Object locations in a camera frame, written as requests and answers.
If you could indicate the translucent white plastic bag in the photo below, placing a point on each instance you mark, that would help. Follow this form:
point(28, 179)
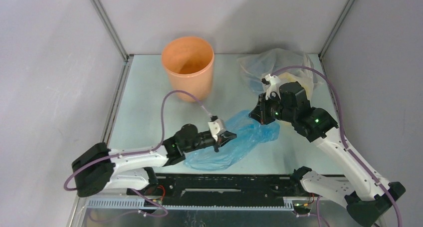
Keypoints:
point(254, 67)

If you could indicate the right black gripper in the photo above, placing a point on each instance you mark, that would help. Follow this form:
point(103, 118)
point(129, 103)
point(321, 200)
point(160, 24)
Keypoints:
point(262, 109)

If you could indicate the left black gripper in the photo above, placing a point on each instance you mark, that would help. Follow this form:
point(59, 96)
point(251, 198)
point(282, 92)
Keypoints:
point(223, 138)

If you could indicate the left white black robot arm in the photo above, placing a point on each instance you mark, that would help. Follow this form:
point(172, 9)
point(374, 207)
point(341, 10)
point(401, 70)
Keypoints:
point(100, 168)

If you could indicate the aluminium frame rail front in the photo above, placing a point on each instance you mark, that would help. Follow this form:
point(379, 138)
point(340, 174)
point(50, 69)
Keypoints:
point(128, 200)

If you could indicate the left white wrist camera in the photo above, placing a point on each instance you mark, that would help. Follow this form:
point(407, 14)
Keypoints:
point(216, 127)

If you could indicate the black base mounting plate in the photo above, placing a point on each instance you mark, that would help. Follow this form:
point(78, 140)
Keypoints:
point(223, 190)

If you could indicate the orange plastic trash bin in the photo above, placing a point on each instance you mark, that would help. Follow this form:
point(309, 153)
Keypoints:
point(189, 62)

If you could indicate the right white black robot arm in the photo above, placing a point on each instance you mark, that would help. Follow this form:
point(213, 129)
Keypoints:
point(366, 195)

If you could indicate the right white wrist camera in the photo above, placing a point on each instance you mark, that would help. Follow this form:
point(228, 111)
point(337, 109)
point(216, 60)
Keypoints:
point(272, 84)

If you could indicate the left aluminium corner post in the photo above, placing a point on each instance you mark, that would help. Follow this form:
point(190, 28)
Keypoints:
point(105, 19)

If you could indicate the aluminium corner post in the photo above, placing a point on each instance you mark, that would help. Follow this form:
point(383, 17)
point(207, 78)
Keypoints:
point(336, 27)
point(105, 19)

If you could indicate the right aluminium corner post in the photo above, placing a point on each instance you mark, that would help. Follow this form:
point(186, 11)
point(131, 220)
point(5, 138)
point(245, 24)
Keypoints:
point(336, 27)

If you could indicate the blue plastic trash bag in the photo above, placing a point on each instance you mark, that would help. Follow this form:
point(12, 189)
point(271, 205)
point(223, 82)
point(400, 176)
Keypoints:
point(250, 134)

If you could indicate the left side aluminium rail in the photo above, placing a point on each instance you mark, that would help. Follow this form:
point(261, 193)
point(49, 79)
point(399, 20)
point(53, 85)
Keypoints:
point(116, 100)

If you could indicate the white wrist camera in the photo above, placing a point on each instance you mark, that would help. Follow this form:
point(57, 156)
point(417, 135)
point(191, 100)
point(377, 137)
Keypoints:
point(272, 84)
point(216, 127)

